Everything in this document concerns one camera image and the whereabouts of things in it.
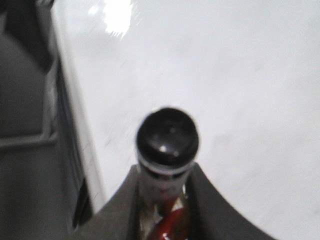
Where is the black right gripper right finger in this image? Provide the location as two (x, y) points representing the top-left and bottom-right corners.
(186, 164), (273, 240)

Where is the white black whiteboard marker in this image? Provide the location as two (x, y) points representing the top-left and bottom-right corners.
(135, 105), (202, 201)

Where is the white whiteboard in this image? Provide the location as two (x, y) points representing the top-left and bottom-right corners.
(51, 0), (320, 240)

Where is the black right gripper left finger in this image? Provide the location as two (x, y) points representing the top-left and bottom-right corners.
(72, 166), (139, 240)

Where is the red magnet taped to marker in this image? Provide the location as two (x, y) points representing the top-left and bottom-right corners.
(139, 187), (193, 240)

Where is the grey aluminium whiteboard frame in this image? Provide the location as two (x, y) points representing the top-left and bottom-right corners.
(42, 0), (106, 226)

